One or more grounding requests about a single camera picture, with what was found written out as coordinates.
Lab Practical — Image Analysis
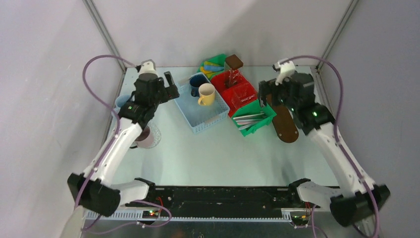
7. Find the light blue ceramic mug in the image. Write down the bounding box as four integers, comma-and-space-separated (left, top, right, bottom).
112, 94, 131, 113

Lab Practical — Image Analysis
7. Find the blue toothpaste tube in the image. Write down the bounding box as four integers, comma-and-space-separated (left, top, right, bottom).
203, 65, 224, 72

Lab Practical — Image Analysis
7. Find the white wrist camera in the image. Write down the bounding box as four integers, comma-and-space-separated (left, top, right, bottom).
135, 59, 157, 75
272, 59, 296, 85

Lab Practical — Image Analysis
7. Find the pink ceramic mug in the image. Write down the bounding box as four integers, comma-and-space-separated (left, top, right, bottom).
130, 126, 155, 149

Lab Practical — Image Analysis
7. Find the clear glass rectangular container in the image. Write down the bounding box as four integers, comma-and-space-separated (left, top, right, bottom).
231, 82, 258, 109

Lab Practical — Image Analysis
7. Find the green bin with toothpaste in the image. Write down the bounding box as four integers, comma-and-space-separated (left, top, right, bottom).
197, 54, 227, 80

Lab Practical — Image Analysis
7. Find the brown oval wooden tray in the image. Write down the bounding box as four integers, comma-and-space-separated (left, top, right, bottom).
267, 94, 299, 143

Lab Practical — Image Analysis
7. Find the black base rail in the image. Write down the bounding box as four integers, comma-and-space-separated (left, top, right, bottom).
144, 186, 305, 219

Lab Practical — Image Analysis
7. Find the yellow ceramic mug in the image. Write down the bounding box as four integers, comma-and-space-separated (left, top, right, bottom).
198, 83, 215, 106

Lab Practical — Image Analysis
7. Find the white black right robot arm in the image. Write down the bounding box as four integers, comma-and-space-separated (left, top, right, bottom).
258, 72, 390, 227

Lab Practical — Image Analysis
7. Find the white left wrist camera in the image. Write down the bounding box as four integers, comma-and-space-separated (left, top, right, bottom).
135, 59, 157, 75

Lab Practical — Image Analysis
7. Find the light blue plastic basket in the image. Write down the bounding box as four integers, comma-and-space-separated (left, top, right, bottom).
175, 72, 229, 134

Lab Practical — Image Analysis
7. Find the red plastic bin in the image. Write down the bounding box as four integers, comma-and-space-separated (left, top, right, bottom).
210, 70, 257, 118

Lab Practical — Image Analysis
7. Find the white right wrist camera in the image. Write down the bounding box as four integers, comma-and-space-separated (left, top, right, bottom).
272, 59, 296, 85

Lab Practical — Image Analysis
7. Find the clear textured glass tray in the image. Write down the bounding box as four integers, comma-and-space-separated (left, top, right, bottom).
130, 121, 161, 149

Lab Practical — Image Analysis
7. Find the yellow toothpaste tube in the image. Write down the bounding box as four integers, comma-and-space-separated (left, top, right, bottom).
199, 66, 214, 75

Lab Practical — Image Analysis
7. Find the glass jar with brown lid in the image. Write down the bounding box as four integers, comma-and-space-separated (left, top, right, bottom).
224, 54, 243, 88

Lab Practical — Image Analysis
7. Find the green bin with toothbrushes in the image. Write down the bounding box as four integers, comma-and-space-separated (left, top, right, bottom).
228, 100, 277, 137

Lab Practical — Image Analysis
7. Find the dark blue ceramic mug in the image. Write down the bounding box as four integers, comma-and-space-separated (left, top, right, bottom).
189, 74, 209, 97

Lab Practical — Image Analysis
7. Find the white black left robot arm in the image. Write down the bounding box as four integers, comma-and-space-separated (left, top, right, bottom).
67, 70, 179, 217

